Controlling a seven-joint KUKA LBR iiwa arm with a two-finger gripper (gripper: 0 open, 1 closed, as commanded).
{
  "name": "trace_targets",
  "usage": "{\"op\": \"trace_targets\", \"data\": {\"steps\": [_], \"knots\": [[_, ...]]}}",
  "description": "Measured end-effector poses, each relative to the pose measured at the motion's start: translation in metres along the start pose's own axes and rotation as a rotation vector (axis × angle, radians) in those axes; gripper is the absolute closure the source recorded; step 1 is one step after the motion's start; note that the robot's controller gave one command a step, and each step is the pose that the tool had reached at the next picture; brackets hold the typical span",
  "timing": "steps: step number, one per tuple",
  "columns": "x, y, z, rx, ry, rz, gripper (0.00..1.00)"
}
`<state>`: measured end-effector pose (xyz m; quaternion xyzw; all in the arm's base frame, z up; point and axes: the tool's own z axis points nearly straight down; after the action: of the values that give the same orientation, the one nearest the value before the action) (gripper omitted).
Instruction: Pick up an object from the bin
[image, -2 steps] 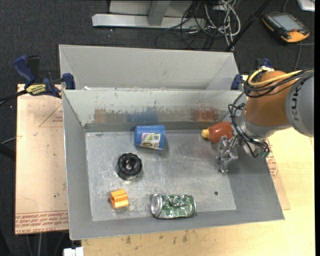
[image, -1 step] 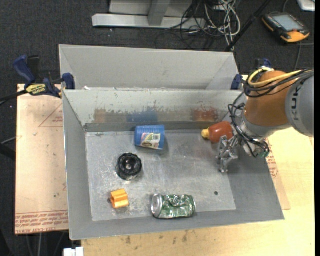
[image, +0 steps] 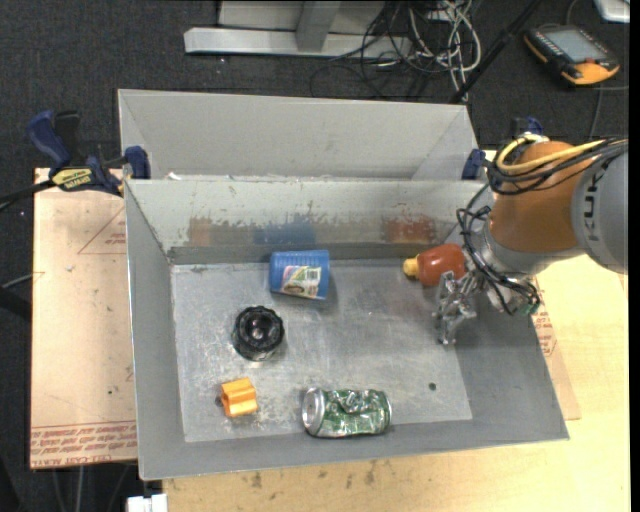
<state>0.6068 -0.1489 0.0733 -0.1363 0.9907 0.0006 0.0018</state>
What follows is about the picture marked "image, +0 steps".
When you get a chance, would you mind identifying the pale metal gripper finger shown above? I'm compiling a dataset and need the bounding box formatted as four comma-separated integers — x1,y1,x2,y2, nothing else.
436,301,479,347
431,271,469,322

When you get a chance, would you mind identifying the red-brown bottle with yellow cap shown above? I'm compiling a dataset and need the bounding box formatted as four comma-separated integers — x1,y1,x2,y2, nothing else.
402,242,470,289

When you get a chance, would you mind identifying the grey metal bin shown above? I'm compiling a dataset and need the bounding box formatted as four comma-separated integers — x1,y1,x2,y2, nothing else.
117,88,571,482

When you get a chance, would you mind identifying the crushed green drink can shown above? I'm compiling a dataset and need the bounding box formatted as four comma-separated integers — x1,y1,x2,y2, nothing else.
300,386,394,440

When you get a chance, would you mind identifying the blue plastic cup with label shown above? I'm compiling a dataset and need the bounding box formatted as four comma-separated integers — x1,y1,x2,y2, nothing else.
268,249,332,302

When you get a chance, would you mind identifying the black ribbed round cap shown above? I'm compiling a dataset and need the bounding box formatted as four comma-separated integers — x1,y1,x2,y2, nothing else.
230,305,287,363

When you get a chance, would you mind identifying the orange plastic block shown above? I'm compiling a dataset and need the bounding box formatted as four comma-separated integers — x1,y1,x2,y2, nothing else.
219,377,260,419

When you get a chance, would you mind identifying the brown cardboard board, red print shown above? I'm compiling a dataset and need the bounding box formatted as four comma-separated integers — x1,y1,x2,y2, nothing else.
29,167,583,471

